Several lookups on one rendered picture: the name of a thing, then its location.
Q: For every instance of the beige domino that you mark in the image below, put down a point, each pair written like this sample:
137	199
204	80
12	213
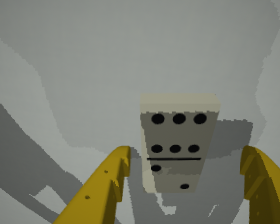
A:
176	132

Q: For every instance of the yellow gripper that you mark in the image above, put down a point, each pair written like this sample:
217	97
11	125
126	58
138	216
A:
96	201

